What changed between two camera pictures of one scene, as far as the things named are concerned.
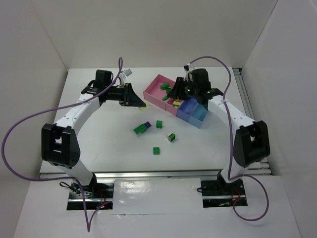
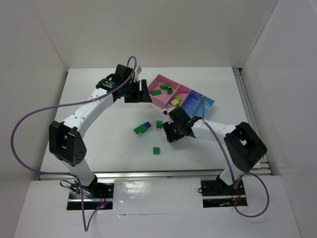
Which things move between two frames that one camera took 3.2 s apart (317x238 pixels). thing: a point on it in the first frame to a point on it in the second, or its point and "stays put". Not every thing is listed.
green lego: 164,86 stays put
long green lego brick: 141,128 stays put
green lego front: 156,150 stays put
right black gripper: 183,89 to 171,131
